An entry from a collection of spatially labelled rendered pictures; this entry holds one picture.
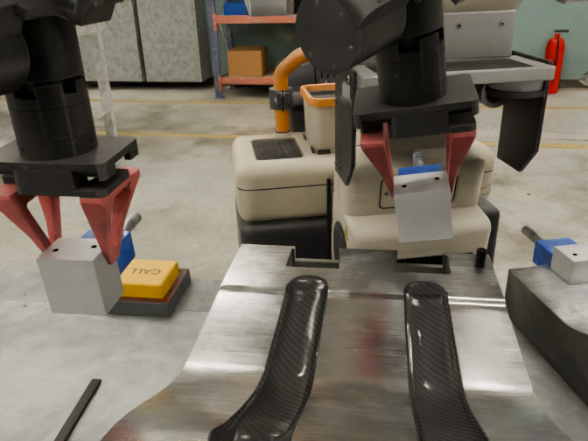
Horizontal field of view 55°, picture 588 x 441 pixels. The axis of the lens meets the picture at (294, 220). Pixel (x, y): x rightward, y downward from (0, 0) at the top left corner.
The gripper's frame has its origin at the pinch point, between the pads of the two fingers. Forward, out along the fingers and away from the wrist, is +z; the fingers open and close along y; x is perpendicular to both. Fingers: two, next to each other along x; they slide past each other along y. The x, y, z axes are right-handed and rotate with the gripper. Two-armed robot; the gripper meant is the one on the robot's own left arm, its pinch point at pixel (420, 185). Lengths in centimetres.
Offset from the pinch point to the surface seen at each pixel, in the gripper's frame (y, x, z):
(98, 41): -203, 315, 44
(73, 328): -39.2, -5.7, 10.9
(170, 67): -234, 488, 115
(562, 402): 10.7, -11.4, 17.3
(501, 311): 5.8, -9.4, 8.0
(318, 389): -8.4, -20.8, 4.1
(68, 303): -29.4, -15.3, -0.7
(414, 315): -1.5, -10.1, 7.2
